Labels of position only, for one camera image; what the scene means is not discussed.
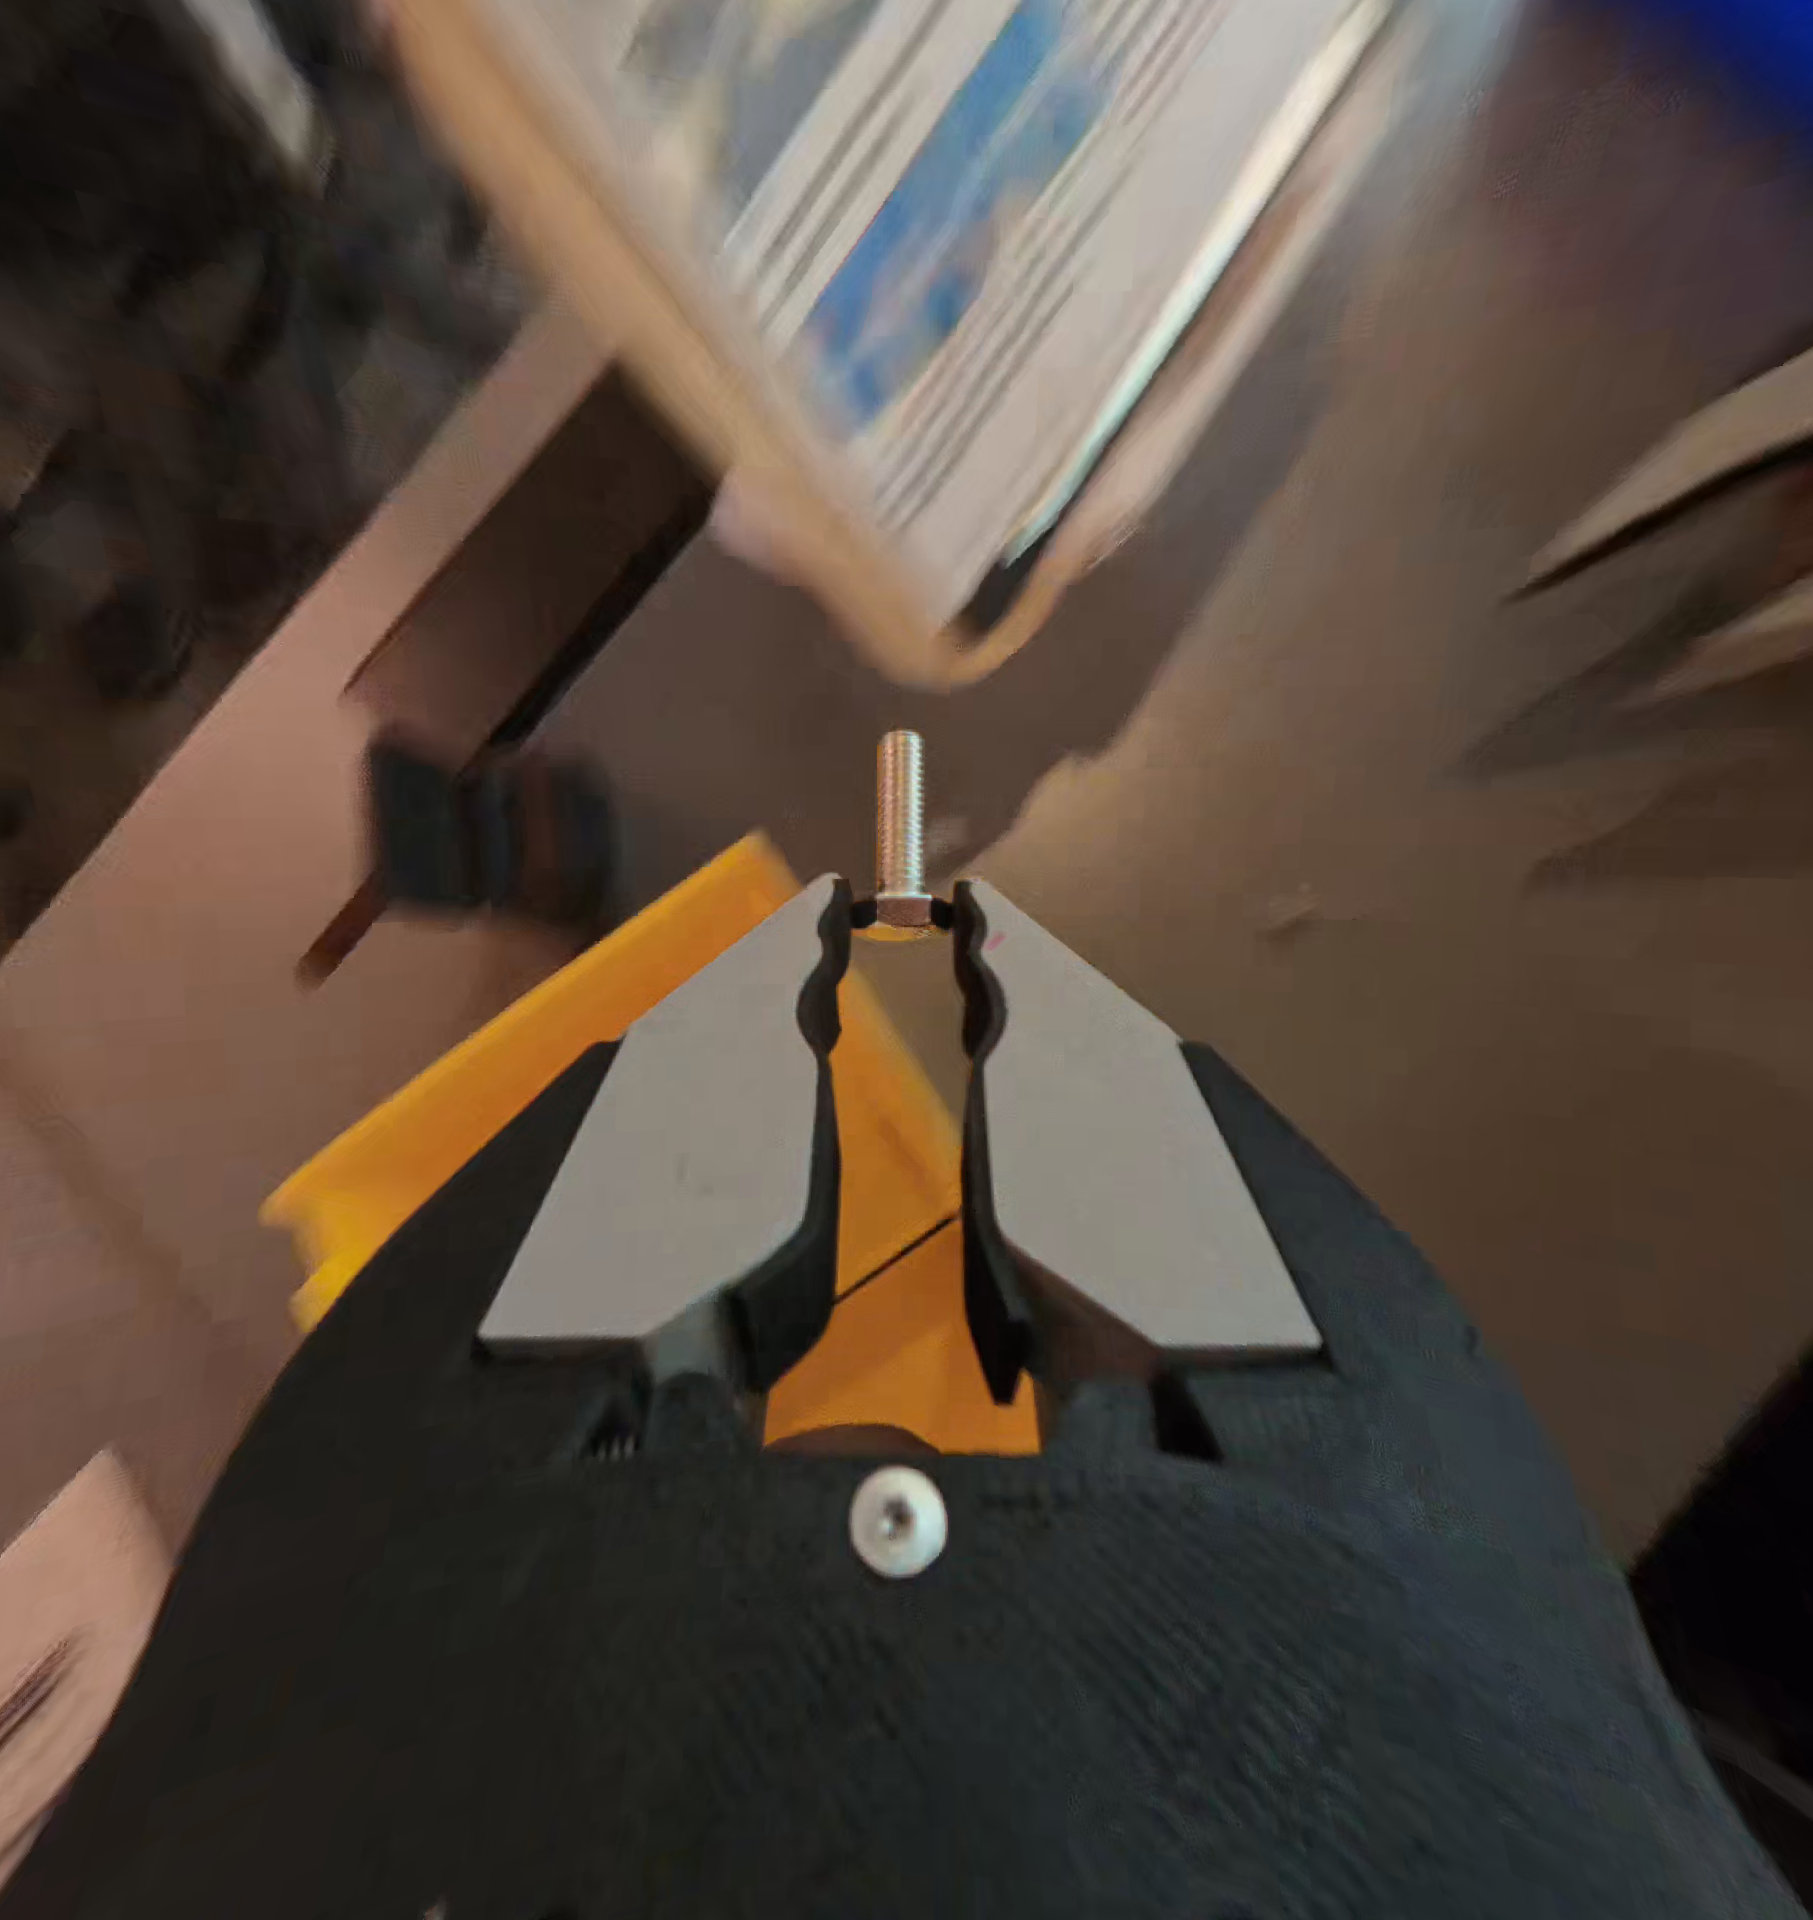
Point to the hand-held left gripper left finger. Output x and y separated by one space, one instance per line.
667 1186

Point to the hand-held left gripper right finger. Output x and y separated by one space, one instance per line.
1132 1186

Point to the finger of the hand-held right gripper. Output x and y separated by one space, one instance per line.
1806 640
1746 451

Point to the yellow plastic bin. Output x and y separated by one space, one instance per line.
457 1110

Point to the steel bolt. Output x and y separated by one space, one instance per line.
903 825

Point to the blue plastic bin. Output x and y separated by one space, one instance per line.
1746 77

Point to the black battery charger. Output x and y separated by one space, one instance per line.
488 825

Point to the printed instruction sheet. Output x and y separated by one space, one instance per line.
967 226

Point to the wooden document stand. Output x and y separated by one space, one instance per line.
548 195

